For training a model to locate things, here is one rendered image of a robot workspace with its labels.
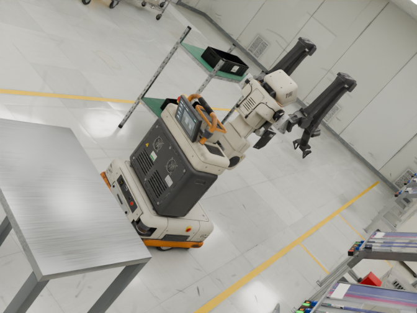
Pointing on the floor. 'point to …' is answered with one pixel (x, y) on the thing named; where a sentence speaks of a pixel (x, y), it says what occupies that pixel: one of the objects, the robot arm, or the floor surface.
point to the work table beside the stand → (62, 212)
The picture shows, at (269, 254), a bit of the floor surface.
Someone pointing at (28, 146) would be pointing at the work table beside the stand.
